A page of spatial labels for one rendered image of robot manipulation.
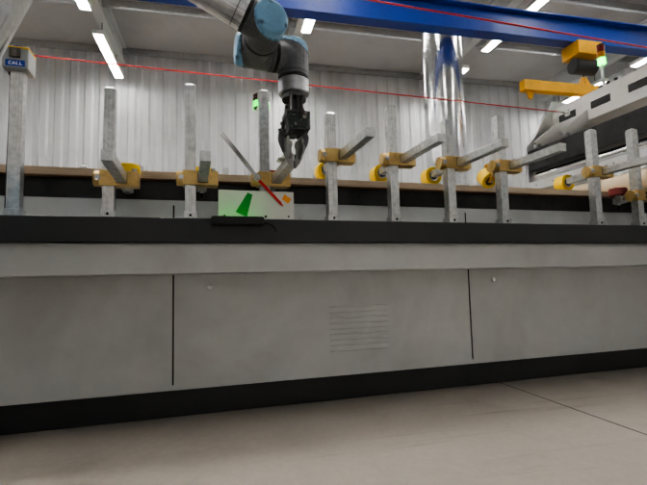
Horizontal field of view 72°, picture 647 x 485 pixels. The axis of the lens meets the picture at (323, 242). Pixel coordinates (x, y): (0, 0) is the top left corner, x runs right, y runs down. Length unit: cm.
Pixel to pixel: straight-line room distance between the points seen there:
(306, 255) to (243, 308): 34
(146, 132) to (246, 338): 779
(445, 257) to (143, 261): 111
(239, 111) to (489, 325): 786
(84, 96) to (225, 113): 258
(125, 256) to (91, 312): 30
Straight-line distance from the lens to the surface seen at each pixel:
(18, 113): 169
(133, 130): 935
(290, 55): 138
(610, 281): 268
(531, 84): 582
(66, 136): 959
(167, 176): 175
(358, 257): 165
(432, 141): 156
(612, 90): 384
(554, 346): 242
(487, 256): 193
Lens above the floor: 48
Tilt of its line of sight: 5 degrees up
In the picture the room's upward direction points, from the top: 1 degrees counter-clockwise
